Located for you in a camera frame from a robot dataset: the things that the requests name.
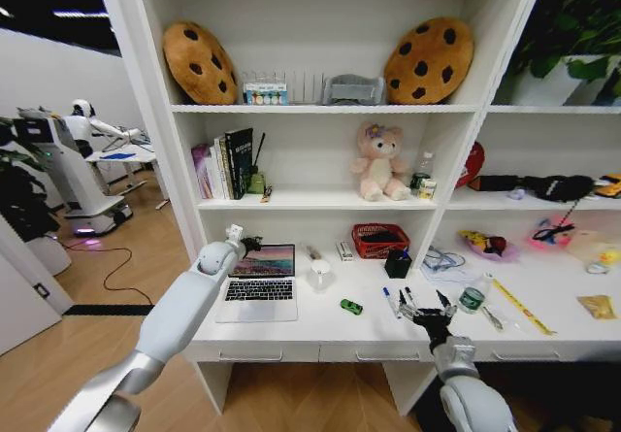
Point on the green drink can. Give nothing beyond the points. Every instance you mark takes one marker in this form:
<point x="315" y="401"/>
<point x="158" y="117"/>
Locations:
<point x="418" y="183"/>

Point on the red plastic basket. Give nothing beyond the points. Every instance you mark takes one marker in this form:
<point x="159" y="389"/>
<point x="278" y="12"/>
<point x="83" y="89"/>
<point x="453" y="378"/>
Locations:
<point x="381" y="240"/>

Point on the red round plush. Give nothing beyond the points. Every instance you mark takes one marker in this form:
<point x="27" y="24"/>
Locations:
<point x="473" y="165"/>

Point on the yellow snack packet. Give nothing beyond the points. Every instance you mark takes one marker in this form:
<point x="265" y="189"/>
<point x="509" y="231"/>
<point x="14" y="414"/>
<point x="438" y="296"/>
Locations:
<point x="597" y="307"/>

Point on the brown cookie cushion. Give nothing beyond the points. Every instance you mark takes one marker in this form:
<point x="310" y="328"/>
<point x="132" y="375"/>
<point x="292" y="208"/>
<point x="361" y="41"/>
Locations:
<point x="199" y="63"/>
<point x="429" y="60"/>

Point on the black pen holder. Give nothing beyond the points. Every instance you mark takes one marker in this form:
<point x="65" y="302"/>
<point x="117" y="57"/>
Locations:
<point x="398" y="264"/>

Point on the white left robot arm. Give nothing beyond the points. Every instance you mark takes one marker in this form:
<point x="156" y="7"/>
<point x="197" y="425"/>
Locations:
<point x="179" y="306"/>

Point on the pink plush toy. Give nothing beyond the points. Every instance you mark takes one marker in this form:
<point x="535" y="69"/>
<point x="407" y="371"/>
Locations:
<point x="381" y="165"/>

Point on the pink toy with black band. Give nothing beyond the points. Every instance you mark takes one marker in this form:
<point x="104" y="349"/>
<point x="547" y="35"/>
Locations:
<point x="550" y="235"/>

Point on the white marker with black cap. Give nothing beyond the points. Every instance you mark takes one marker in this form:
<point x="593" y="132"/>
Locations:
<point x="410" y="296"/>

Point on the yellow and purple toy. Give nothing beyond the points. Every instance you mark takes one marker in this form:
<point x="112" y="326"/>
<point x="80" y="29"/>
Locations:
<point x="487" y="245"/>

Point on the green plant in white pot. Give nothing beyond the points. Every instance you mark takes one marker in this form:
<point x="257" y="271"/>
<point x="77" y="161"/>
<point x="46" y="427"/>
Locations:
<point x="572" y="39"/>

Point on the green holder with black stick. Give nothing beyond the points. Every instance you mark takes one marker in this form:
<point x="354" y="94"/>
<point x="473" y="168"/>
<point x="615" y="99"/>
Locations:
<point x="255" y="182"/>

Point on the small yellow white carton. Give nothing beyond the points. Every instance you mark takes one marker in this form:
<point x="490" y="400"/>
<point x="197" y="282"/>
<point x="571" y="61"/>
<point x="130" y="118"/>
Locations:
<point x="428" y="189"/>

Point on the small purple toy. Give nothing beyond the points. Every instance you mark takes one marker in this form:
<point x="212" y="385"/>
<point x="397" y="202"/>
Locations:
<point x="517" y="193"/>

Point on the black book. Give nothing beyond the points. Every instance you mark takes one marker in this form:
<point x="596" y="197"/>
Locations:
<point x="240" y="162"/>

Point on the pink book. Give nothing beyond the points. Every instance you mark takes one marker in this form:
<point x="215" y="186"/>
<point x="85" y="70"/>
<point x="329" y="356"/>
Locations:
<point x="203" y="172"/>

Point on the black fuzzy plush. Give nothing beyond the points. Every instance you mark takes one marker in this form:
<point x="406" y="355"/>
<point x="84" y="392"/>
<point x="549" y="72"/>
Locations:
<point x="548" y="187"/>

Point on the water bottle with green label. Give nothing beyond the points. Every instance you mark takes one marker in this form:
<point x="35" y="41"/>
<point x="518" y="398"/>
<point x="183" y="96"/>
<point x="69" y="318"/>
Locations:
<point x="473" y="296"/>

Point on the black floor strip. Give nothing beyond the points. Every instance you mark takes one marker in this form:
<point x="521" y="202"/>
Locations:
<point x="109" y="309"/>

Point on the small white box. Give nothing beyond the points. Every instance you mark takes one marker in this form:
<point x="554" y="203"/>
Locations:
<point x="345" y="251"/>

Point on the white round planter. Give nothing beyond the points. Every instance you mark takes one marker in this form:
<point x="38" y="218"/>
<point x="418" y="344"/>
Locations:
<point x="48" y="255"/>

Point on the white mug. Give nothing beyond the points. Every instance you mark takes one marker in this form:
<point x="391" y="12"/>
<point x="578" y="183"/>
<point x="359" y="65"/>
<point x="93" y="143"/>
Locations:
<point x="321" y="276"/>

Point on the dark green leafy plant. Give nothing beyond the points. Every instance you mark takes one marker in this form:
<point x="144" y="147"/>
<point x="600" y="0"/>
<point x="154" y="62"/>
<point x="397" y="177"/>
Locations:
<point x="22" y="194"/>

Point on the silver laptop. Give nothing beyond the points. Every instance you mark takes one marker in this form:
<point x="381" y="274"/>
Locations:
<point x="259" y="286"/>

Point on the white shelf unit with desk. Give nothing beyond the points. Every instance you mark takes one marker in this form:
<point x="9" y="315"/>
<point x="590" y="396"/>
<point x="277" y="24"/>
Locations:
<point x="315" y="160"/>

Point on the yellow ruler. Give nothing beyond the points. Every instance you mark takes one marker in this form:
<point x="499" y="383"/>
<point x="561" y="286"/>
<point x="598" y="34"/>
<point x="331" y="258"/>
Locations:
<point x="521" y="306"/>

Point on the yellow toy vehicle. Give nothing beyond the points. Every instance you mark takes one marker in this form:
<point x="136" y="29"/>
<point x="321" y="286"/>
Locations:
<point x="610" y="186"/>

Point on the white plush with yellow duck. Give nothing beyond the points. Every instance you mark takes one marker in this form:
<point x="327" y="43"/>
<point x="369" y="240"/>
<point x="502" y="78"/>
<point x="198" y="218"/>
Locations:
<point x="597" y="252"/>

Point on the small box with colourful print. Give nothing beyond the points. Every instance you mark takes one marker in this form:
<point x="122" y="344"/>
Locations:
<point x="265" y="94"/>

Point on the ceiling light strip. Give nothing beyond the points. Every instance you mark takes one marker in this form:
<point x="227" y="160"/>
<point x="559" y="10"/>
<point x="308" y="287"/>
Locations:
<point x="80" y="14"/>

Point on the white marker with blue cap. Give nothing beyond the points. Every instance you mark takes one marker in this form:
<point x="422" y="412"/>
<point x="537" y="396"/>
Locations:
<point x="390" y="302"/>

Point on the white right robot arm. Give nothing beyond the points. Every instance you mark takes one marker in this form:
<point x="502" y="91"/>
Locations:
<point x="468" y="393"/>

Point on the white book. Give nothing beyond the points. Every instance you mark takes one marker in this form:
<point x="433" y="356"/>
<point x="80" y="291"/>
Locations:
<point x="217" y="170"/>

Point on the white humanoid robot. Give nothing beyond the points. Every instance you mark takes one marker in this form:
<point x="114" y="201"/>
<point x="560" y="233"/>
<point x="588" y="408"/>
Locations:
<point x="82" y="175"/>

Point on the white standing desk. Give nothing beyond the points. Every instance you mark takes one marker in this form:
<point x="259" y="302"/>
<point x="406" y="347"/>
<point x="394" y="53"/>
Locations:
<point x="123" y="157"/>

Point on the green toy car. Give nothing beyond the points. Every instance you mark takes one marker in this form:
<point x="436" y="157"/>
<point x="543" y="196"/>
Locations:
<point x="351" y="307"/>

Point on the grey storage basket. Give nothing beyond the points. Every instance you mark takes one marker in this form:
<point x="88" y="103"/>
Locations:
<point x="354" y="89"/>

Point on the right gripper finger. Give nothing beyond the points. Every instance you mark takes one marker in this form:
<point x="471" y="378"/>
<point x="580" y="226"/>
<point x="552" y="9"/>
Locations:
<point x="445" y="304"/>
<point x="408" y="309"/>

